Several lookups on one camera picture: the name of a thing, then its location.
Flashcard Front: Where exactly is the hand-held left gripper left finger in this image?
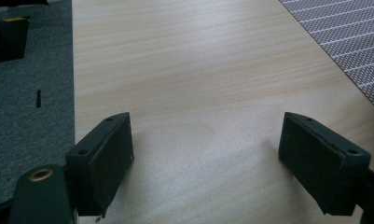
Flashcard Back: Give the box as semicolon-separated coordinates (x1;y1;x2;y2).
64;111;135;218

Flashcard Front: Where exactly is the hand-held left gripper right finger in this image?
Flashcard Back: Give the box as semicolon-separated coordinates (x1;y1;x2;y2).
277;111;372;217

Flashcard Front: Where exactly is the grey striped woven placemat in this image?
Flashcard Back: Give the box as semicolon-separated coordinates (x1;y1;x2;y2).
278;0;374;116

